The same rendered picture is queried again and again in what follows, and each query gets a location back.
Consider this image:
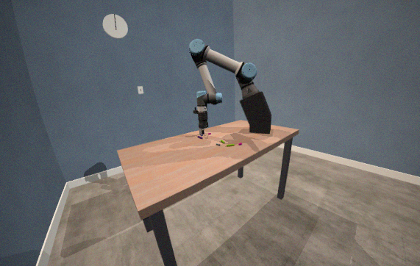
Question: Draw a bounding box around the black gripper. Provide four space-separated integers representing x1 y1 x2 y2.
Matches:
193 106 208 135

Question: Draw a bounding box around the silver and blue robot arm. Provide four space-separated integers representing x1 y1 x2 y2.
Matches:
189 39 259 107

